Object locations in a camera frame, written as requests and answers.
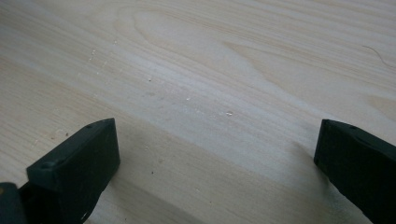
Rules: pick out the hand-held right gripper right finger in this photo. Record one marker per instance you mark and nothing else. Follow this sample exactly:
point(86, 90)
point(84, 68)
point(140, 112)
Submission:
point(361, 168)

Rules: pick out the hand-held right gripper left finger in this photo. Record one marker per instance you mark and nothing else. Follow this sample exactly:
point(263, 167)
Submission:
point(74, 168)

